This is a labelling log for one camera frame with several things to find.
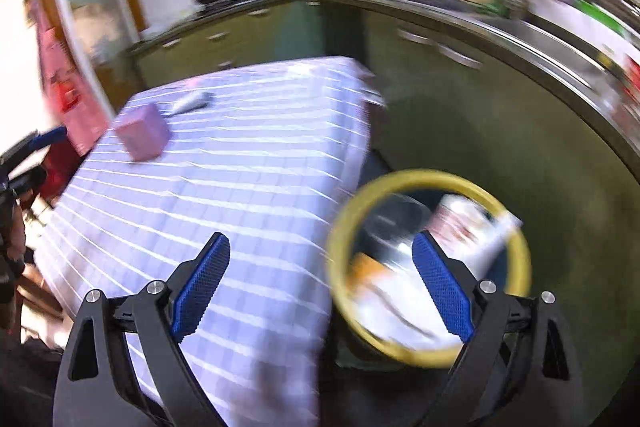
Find green kitchen base cabinets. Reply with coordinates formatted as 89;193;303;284
127;0;640;228

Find red printed mug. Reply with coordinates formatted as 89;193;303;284
620;57;640;98

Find white blue toothpaste tube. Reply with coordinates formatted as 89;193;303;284
162;91;213;116

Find green plastic tray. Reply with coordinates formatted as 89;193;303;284
575;0;631;38

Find green leafy plant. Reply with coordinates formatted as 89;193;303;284
480;0;516;18

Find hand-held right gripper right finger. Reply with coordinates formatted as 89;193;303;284
411;231;586;427

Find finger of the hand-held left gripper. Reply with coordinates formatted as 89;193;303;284
0;169;48;200
0;127;68;164

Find purple cardboard box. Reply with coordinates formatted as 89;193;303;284
114;103;171;162

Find white brown milk carton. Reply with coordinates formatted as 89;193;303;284
429;194;523;280

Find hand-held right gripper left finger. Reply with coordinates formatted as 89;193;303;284
52;232;232;427

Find yellow rimmed trash bin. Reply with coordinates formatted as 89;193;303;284
325;169;532;368

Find steel kitchen sink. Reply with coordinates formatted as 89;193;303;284
480;12;576;52

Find clear plastic cup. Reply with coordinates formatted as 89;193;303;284
357;197;431;258

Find purple checked tablecloth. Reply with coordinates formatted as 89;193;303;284
30;55;386;427

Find red checked cloth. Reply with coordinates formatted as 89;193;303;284
27;0;113;152

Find white paper towel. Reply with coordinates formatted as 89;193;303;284
350;287;451;348

